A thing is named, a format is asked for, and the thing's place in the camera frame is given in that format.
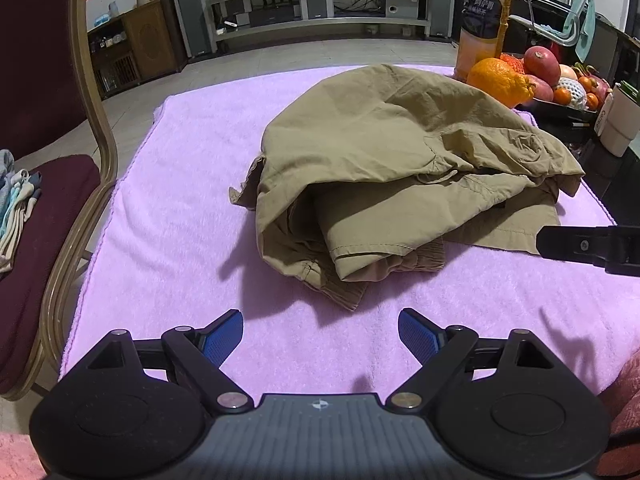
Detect stack of folded cloths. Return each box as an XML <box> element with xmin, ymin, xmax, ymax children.
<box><xmin>0</xmin><ymin>149</ymin><xmax>44</xmax><ymax>274</ymax></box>

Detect white netted fruit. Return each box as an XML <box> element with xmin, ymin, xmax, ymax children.
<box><xmin>555</xmin><ymin>77</ymin><xmax>589</xmax><ymax>111</ymax></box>

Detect small red apple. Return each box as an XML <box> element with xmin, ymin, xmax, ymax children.
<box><xmin>525</xmin><ymin>75</ymin><xmax>555</xmax><ymax>103</ymax></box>

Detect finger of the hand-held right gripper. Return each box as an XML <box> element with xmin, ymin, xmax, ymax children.
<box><xmin>536</xmin><ymin>225</ymin><xmax>640</xmax><ymax>278</ymax></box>

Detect maroon chair with gold frame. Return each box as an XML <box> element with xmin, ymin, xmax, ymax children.
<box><xmin>0</xmin><ymin>0</ymin><xmax>119</xmax><ymax>402</ymax></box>

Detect black fruit tray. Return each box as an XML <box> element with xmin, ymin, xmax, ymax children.
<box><xmin>515</xmin><ymin>97</ymin><xmax>601</xmax><ymax>126</ymax></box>

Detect grey tall speaker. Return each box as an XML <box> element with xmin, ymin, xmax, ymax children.
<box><xmin>429</xmin><ymin>0</ymin><xmax>459</xmax><ymax>41</ymax></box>
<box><xmin>167</xmin><ymin>0</ymin><xmax>219</xmax><ymax>59</ymax></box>

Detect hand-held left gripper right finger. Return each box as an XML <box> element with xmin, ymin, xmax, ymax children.
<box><xmin>389</xmin><ymin>307</ymin><xmax>583</xmax><ymax>415</ymax></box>

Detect pink dragon fruit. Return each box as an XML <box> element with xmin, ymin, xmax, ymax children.
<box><xmin>575</xmin><ymin>62</ymin><xmax>614</xmax><ymax>107</ymax></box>

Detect orange juice bottle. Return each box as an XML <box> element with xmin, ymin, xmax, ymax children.
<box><xmin>454</xmin><ymin>0</ymin><xmax>514</xmax><ymax>84</ymax></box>

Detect teal cloth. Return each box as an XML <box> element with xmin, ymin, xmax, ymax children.
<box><xmin>567</xmin><ymin>0</ymin><xmax>597</xmax><ymax>64</ymax></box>

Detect black office chair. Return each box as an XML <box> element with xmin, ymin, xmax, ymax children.
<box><xmin>507</xmin><ymin>0</ymin><xmax>591</xmax><ymax>57</ymax></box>

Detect khaki pants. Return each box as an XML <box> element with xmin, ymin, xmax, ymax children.
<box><xmin>229</xmin><ymin>63</ymin><xmax>586</xmax><ymax>313</ymax></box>

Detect pink blanket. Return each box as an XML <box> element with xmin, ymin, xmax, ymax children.
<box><xmin>59</xmin><ymin>64</ymin><xmax>619</xmax><ymax>411</ymax></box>

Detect metal media shelf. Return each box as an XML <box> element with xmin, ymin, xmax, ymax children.
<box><xmin>205</xmin><ymin>0</ymin><xmax>434</xmax><ymax>47</ymax></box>

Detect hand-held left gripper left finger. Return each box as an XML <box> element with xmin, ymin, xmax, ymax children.
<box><xmin>61</xmin><ymin>309</ymin><xmax>253</xmax><ymax>415</ymax></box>

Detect large bumpy orange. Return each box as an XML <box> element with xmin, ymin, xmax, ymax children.
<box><xmin>466</xmin><ymin>57</ymin><xmax>536</xmax><ymax>109</ymax></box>

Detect white cup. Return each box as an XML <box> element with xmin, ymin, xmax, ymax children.
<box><xmin>595</xmin><ymin>82</ymin><xmax>640</xmax><ymax>157</ymax></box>

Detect wooden cabinet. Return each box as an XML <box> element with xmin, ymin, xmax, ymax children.
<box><xmin>87</xmin><ymin>0</ymin><xmax>184</xmax><ymax>101</ymax></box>

